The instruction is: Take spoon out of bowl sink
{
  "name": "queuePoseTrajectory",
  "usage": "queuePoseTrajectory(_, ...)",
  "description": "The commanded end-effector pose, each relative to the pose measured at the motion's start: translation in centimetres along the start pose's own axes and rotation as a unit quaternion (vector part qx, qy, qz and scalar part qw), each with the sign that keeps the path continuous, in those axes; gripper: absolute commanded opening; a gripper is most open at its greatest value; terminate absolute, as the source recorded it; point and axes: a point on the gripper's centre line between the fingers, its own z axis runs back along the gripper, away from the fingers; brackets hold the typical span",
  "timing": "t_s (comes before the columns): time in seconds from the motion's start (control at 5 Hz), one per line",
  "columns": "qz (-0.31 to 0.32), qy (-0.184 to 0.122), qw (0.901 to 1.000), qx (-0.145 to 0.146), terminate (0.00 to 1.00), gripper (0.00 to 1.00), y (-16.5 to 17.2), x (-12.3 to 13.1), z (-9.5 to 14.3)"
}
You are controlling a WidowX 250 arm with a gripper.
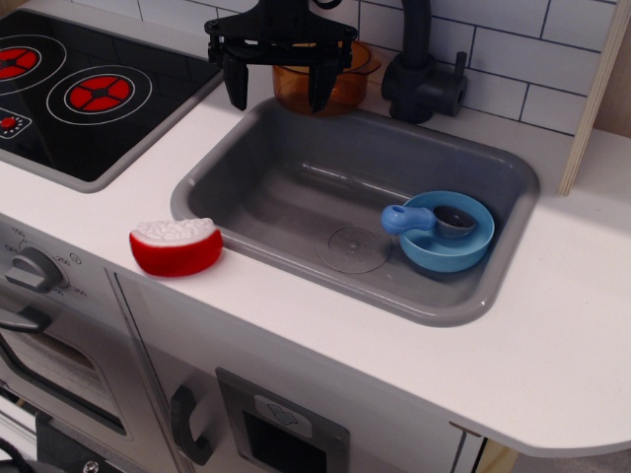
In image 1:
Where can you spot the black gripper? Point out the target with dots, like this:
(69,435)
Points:
(280,33)

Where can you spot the blue and grey toy spoon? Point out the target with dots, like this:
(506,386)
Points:
(446,221)

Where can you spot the grey plastic sink basin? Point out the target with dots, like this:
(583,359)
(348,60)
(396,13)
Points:
(305,194)

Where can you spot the blue plastic bowl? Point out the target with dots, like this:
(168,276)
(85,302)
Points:
(431,250)

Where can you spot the orange transparent toy pot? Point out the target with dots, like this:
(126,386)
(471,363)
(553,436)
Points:
(291,84)

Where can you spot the dark grey toy faucet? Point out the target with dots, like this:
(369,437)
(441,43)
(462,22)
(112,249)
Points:
(413,84)

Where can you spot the red and white toy sushi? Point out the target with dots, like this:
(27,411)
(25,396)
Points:
(176,248)

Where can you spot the black toy stove top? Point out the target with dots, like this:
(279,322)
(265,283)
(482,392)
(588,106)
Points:
(80,105)

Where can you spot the grey oven knob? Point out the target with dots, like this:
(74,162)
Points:
(31,269)

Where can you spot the white oven door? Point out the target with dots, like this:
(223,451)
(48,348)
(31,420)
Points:
(81,373)

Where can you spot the grey toy dispenser panel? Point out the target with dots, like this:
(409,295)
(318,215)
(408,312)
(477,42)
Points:
(279,435)

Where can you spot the light wooden side post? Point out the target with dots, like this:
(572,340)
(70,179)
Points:
(608,102)

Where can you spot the grey oven door handle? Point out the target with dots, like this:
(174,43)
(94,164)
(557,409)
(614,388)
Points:
(27,320)

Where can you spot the grey cabinet door handle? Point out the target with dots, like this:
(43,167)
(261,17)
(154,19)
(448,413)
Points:
(182,406)

